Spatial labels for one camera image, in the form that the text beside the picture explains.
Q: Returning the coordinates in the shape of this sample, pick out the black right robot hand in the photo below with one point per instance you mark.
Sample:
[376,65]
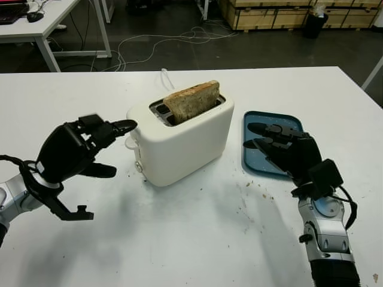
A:
[308,151]

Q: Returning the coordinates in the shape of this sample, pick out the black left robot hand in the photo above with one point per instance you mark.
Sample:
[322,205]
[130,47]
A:
[63,149]

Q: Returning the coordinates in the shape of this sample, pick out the white two-slot toaster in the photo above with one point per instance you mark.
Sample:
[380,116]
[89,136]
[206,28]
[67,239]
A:
[179,149]

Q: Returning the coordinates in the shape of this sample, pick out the brown bread slice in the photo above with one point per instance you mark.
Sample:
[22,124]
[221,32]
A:
[191,101]

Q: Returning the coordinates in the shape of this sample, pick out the blue plastic tray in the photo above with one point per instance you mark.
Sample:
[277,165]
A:
[254,163]

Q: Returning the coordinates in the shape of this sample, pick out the white slanted table leg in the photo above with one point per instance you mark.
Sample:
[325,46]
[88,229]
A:
[372,73]

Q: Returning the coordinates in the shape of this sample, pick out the white shoe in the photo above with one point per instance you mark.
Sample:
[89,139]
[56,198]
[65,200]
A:
[61,26]

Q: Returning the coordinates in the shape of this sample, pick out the black trash bin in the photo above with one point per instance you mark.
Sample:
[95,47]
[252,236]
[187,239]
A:
[313,27]

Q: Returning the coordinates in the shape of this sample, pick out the white office desk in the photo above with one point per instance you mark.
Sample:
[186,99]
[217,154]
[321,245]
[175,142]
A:
[54,18]

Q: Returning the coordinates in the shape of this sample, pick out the black computer mouse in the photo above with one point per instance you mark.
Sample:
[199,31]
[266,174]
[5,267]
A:
[35,16]

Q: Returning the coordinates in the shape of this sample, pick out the plywood crate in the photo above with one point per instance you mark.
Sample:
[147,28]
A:
[263,16]
[353,16]

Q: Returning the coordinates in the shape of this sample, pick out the black laptop with red screen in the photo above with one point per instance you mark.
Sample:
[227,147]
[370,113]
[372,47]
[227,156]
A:
[12,15]

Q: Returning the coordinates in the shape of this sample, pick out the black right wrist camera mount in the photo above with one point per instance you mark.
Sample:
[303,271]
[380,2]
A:
[326,177]

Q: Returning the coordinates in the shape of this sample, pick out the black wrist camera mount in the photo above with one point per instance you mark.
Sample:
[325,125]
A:
[326,177]
[77,214]

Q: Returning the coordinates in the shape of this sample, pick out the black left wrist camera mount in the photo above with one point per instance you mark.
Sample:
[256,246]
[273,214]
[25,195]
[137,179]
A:
[77,214]

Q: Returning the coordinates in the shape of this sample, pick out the white metal frame leg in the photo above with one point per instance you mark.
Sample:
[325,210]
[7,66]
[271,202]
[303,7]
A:
[204,9]
[106,10]

